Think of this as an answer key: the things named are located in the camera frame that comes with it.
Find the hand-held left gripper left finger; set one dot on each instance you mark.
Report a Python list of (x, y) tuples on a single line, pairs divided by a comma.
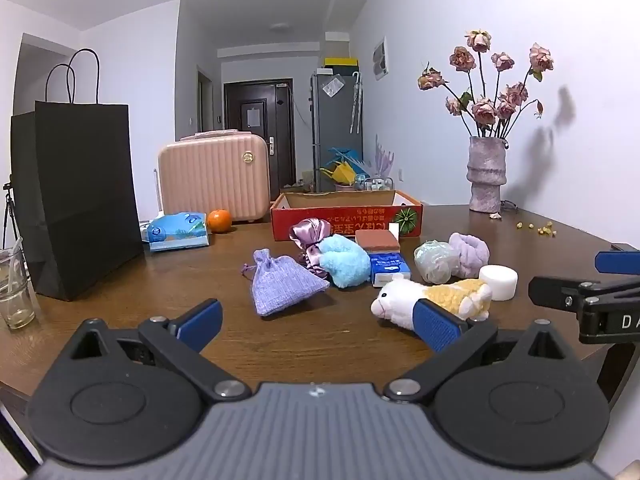
[(202, 322)]

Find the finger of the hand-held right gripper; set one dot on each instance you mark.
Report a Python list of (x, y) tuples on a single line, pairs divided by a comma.
[(617, 262), (560, 292)]

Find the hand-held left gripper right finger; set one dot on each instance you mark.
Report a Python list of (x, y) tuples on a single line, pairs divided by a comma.
[(437, 327)]

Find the white sheep plush toy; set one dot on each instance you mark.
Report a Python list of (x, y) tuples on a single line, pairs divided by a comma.
[(395, 302)]

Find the white round sponge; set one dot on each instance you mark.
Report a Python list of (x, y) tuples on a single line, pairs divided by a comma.
[(497, 282)]

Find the pale green mesh bath ball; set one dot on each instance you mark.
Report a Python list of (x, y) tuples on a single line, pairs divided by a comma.
[(435, 260)]

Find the blue tissue packet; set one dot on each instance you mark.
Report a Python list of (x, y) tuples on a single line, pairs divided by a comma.
[(390, 267)]

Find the purple fluffy headband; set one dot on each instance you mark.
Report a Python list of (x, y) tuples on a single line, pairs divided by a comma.
[(472, 252)]

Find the pink layered sponge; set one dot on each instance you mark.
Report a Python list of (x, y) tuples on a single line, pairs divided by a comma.
[(377, 239)]

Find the light blue fluffy scrunchie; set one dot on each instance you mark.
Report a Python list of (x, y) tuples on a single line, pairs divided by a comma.
[(345, 260)]

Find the red cardboard box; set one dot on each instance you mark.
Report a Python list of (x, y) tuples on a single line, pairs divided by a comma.
[(360, 212)]

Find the purple satin scrunchie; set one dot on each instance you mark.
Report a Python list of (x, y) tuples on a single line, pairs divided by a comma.
[(310, 232)]

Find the scattered yellow flower buds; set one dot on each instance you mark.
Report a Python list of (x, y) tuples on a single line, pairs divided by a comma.
[(542, 230)]

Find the blue tissue pack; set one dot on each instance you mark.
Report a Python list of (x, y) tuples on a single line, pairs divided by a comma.
[(177, 232)]

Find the orange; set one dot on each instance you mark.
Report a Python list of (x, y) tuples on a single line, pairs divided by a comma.
[(219, 221)]

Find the pink textured vase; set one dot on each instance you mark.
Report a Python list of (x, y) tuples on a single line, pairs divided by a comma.
[(485, 175)]

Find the pink ribbed suitcase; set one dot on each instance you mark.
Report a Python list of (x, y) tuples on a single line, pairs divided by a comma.
[(215, 180)]

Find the purple feather decoration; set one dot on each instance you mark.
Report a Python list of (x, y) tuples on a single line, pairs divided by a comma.
[(385, 160)]

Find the black paper bag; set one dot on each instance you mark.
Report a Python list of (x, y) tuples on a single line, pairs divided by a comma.
[(75, 200)]

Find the blue and yellow plastic toy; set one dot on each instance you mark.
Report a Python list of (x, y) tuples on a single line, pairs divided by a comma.
[(342, 167)]

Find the clear glass cup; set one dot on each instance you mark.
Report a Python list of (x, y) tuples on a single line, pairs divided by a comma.
[(15, 310)]

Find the white straw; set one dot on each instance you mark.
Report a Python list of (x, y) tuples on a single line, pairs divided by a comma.
[(14, 265)]

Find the bunch of dried roses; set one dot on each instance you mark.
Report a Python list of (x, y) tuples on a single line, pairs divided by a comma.
[(484, 110)]

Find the dark brown entrance door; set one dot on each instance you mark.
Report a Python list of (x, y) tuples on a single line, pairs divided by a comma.
[(255, 105)]

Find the black tripod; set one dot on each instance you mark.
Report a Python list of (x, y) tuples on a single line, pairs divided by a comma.
[(8, 210)]

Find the grey refrigerator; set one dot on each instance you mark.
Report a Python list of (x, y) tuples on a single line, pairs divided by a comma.
[(335, 125)]

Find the clear folded umbrella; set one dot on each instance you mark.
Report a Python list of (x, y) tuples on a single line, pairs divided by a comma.
[(356, 105)]

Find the clear plastic bag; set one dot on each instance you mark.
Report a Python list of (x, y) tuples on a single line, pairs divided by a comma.
[(332, 86)]

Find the yellow box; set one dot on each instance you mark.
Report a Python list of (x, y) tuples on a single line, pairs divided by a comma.
[(341, 62)]

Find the side door frame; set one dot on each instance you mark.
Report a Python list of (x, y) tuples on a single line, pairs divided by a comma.
[(204, 100)]

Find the white wall electrical panel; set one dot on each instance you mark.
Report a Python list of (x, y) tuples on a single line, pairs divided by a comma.
[(380, 57)]

